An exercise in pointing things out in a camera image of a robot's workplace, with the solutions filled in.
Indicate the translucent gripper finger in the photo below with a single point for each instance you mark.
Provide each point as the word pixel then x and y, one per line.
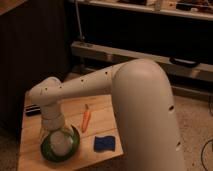
pixel 69 133
pixel 42 134

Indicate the blue sponge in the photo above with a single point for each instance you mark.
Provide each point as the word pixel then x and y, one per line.
pixel 106 143

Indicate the black case handle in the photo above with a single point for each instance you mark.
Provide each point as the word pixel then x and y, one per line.
pixel 184 63

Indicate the wooden table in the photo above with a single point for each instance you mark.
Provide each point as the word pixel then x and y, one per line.
pixel 85 134

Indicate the metal pole stand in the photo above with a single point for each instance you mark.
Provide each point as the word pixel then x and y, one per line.
pixel 81 36

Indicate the long grey case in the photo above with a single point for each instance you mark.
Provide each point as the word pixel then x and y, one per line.
pixel 114 55

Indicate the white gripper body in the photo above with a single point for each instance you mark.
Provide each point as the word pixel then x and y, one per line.
pixel 52 123

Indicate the orange carrot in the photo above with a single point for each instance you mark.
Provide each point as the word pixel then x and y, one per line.
pixel 86 118

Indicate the wall shelf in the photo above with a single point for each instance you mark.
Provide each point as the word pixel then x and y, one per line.
pixel 157 7

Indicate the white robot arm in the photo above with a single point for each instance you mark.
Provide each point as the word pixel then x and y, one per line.
pixel 142 101

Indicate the black rectangular remote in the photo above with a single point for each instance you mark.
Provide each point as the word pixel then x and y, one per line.
pixel 32 110

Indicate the white ceramic cup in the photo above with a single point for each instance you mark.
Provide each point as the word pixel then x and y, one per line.
pixel 59 145

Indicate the green plate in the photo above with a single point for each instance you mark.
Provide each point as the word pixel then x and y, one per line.
pixel 48 153

